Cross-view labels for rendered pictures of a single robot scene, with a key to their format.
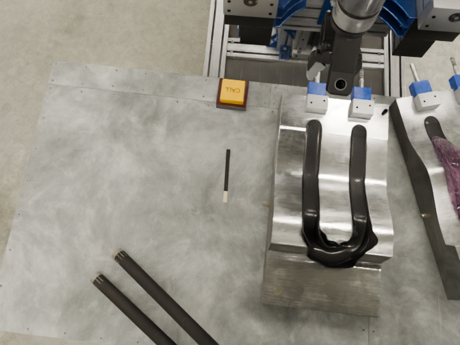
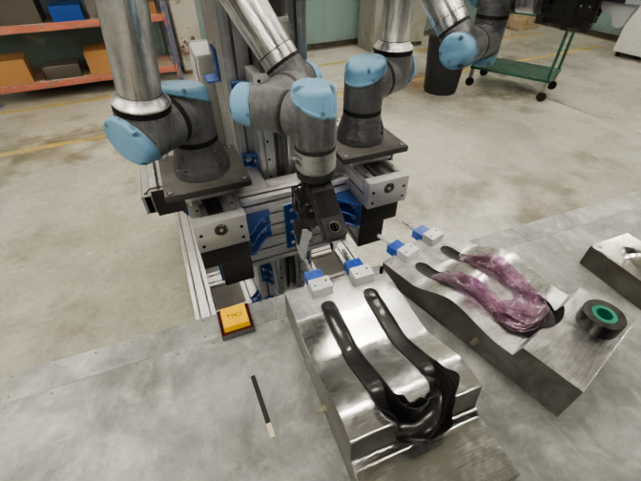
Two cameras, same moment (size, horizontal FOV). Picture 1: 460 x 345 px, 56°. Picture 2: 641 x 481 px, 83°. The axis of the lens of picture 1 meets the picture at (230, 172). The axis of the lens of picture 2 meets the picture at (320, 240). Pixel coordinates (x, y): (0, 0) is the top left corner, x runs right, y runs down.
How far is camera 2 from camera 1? 0.32 m
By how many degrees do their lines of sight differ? 35
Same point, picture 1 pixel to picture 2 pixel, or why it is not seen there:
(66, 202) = not seen: outside the picture
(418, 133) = (418, 279)
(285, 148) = (311, 339)
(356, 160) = (384, 319)
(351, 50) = (328, 196)
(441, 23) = (381, 198)
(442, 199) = (478, 316)
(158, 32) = not seen: hidden behind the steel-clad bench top
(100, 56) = not seen: hidden behind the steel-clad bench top
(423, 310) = (547, 443)
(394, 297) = (511, 446)
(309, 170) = (346, 347)
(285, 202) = (341, 387)
